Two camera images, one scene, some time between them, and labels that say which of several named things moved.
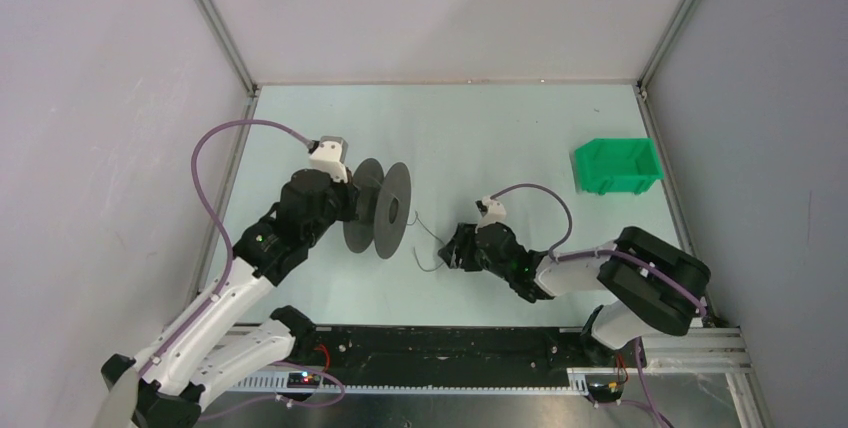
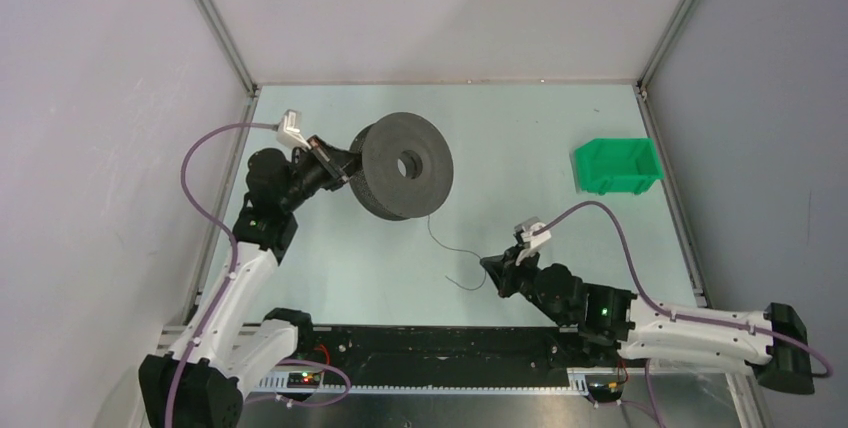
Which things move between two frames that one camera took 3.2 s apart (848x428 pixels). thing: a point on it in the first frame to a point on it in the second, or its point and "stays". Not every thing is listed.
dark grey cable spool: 384,207 to 406,166
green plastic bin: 628,165 stays
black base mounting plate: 374,353 stays
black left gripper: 350,194 to 336,164
